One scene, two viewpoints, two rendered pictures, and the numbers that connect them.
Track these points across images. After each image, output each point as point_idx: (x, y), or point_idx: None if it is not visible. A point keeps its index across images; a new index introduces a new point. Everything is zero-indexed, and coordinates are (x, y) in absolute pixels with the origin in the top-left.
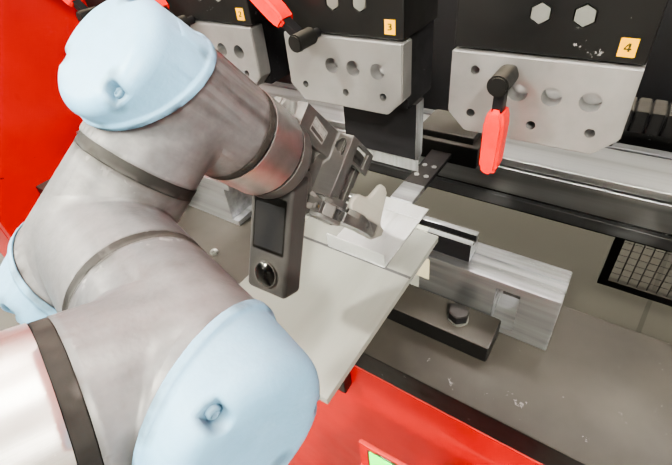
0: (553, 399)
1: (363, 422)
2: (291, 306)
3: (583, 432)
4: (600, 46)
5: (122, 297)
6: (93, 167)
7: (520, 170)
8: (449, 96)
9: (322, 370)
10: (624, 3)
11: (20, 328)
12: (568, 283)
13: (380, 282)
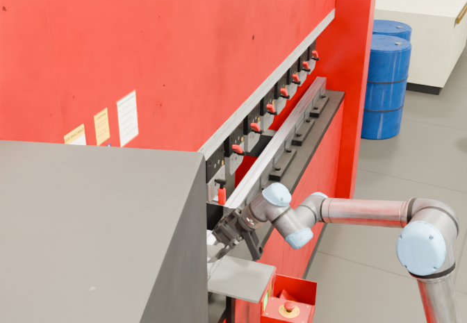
0: (238, 253)
1: None
2: (244, 279)
3: (247, 249)
4: (220, 164)
5: (314, 201)
6: (292, 209)
7: None
8: (208, 196)
9: (266, 268)
10: (221, 155)
11: (324, 202)
12: (211, 230)
13: (227, 260)
